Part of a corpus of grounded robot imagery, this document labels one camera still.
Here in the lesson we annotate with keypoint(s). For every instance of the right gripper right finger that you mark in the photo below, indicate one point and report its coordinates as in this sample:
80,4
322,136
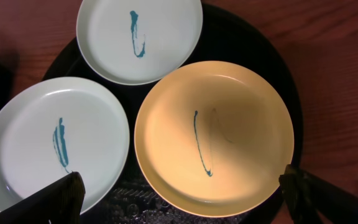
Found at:
306,195

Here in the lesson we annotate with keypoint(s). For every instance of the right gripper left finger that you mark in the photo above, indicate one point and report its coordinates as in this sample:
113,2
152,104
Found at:
59,202

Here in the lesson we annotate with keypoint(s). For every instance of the white plate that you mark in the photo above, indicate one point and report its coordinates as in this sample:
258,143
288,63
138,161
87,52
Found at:
56,127
136,42

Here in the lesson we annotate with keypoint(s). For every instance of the yellow plate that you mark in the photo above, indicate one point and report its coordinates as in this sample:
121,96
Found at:
212,138

